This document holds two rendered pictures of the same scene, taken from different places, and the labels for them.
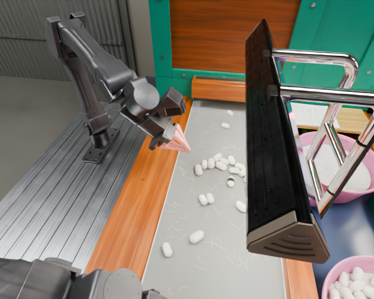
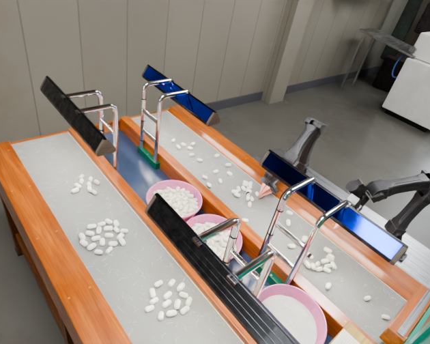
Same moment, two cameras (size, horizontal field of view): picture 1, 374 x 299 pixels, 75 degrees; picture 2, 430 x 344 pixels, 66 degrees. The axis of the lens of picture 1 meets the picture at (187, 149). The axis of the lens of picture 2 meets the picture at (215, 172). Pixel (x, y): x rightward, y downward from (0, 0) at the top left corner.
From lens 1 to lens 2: 1.47 m
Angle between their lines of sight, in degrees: 85
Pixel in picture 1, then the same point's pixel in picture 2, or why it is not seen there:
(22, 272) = (295, 153)
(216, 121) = (377, 300)
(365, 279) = not seen: hidden behind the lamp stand
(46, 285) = (291, 158)
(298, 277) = (248, 231)
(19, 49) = not seen: outside the picture
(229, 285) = (263, 218)
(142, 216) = (309, 212)
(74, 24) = (422, 178)
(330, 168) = (285, 315)
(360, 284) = not seen: hidden behind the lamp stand
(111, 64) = (383, 185)
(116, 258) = (295, 198)
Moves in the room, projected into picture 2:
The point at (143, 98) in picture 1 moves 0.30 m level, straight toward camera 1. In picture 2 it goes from (351, 184) to (286, 157)
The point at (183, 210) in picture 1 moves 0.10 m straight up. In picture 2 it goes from (305, 230) to (312, 215)
